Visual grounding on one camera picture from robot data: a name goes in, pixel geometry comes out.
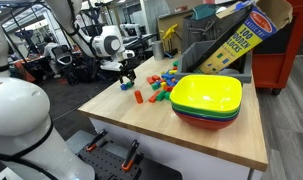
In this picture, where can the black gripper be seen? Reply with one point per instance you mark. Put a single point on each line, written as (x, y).
(128, 73)

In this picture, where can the black office chair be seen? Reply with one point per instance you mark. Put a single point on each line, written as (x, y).
(62, 56)

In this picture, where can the blue plastic bowl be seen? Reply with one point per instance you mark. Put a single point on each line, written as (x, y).
(204, 117)

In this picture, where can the green wooden cube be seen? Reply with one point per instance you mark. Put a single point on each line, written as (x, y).
(155, 86)
(129, 84)

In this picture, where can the green plastic bowl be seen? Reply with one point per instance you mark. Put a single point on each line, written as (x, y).
(204, 113)

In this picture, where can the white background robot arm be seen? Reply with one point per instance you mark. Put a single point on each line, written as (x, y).
(134, 30)

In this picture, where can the long red wooden block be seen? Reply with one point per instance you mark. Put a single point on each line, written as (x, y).
(154, 96)

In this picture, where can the black pegboard plate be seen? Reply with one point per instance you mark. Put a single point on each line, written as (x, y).
(104, 163)

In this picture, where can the dark robot base platform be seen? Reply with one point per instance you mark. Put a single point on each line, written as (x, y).
(157, 171)

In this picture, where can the brown cardboard box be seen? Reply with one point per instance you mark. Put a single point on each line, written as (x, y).
(164, 18)

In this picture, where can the red plastic bowl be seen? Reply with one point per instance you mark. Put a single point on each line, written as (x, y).
(204, 124)

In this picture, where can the teal bag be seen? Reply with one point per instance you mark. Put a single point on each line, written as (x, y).
(202, 11)

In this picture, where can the long yellow wooden block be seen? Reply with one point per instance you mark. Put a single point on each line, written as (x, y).
(172, 71)

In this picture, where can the blue wooden cube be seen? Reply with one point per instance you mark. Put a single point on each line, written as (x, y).
(124, 86)

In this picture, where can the red wooden cylinder block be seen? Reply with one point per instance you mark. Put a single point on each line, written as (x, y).
(138, 97)

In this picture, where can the grey fabric bin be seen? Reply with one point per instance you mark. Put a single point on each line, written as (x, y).
(204, 30)

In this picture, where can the yellow plastic bowl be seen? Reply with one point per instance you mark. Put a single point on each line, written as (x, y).
(206, 91)

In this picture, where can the blue clamp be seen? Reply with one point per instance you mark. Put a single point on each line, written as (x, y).
(171, 53)

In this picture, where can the red tool cart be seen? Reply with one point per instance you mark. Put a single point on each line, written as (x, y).
(291, 50)

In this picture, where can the long green wooden block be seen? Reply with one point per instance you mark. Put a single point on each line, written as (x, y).
(161, 95)

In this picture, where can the wooden blocks cardboard box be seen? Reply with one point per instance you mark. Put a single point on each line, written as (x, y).
(244, 36)

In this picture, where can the yellow wooden cube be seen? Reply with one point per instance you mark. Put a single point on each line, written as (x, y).
(163, 85)

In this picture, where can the grey plastic bin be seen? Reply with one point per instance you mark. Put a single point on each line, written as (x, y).
(191, 56)

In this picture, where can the black orange clamp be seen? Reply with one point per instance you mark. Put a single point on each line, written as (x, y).
(131, 155)
(97, 140)

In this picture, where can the seated person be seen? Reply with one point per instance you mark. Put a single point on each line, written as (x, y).
(50, 50)

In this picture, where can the blue wooden block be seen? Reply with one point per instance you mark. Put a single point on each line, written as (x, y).
(167, 78)

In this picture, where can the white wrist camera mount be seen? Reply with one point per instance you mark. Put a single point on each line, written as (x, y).
(111, 66)

